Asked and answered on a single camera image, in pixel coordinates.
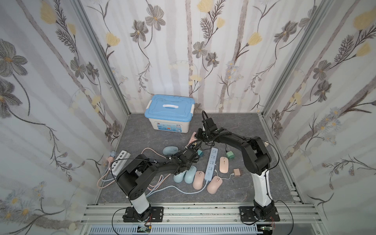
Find white multi socket power strip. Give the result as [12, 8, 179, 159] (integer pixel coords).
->
[110, 150, 131, 176]

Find pink mouse front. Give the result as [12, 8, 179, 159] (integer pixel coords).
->
[207, 176, 223, 194]

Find blue mouse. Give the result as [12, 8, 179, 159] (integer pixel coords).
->
[163, 146, 179, 155]
[173, 171, 186, 183]
[184, 165, 197, 184]

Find peach charger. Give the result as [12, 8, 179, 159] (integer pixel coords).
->
[234, 168, 241, 177]

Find pink mouse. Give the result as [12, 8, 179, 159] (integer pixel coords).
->
[193, 171, 205, 190]
[207, 176, 223, 194]

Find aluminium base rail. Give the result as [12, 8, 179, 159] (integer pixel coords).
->
[80, 203, 328, 235]

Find pink power strip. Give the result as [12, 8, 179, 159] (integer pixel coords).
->
[188, 132, 197, 145]

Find light blue power strip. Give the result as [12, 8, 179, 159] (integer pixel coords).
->
[204, 147, 218, 181]

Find white charging cable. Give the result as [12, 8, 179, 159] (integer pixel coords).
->
[215, 169, 236, 180]

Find peach mouse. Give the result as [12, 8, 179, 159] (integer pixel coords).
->
[219, 157, 229, 174]

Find green charger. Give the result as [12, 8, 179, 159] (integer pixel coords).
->
[226, 151, 235, 160]

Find pink mouse left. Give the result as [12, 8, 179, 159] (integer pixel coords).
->
[193, 171, 205, 190]

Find blue lid storage box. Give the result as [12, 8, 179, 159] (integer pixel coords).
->
[145, 95, 195, 133]

